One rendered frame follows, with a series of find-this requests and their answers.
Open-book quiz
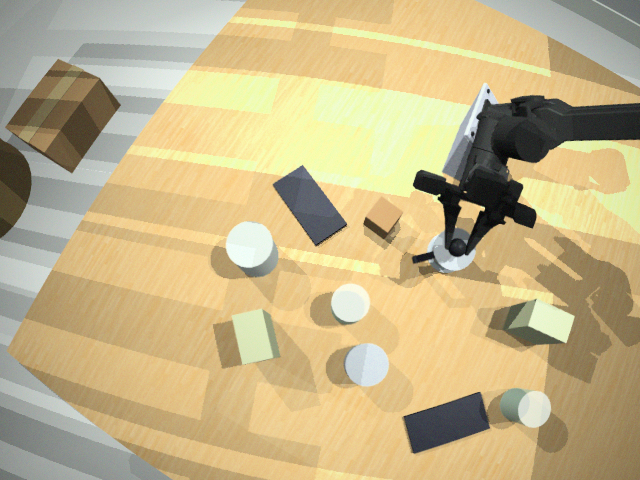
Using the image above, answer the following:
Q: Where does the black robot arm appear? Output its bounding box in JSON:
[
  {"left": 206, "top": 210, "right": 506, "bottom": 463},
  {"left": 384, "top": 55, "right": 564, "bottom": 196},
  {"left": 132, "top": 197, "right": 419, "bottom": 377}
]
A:
[{"left": 463, "top": 95, "right": 640, "bottom": 211}]

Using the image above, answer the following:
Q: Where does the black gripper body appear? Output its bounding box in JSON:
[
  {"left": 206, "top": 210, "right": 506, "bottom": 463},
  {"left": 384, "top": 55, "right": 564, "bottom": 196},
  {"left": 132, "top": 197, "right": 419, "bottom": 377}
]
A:
[{"left": 413, "top": 148, "right": 537, "bottom": 228}]

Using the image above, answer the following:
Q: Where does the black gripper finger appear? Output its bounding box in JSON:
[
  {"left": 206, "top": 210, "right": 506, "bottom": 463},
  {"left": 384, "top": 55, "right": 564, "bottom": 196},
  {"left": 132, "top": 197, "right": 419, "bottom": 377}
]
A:
[
  {"left": 437, "top": 196, "right": 462, "bottom": 250},
  {"left": 464, "top": 211, "right": 506, "bottom": 256}
]

